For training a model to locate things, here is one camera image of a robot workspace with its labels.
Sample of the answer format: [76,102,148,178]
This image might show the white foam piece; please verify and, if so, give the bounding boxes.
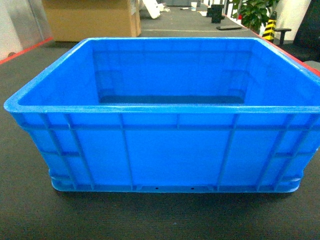
[139,0,164,19]

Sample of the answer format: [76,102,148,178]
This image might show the flat black device on floor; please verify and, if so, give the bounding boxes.
[216,25,242,31]

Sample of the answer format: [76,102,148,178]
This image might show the black office chair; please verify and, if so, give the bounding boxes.
[273,0,320,63]

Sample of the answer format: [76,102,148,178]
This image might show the large cardboard box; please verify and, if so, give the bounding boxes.
[42,0,141,42]

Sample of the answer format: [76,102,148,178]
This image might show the large blue plastic crate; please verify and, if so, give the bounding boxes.
[3,37,320,193]

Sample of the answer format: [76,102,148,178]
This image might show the white paper cup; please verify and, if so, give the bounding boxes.
[190,1,198,12]

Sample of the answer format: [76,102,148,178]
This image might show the green potted plant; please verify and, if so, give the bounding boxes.
[231,0,280,34]

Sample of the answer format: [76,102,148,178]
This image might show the black block stack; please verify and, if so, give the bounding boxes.
[206,4,224,24]

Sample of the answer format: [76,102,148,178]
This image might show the yellow black striped bollard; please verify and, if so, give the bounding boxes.
[262,11,277,43]

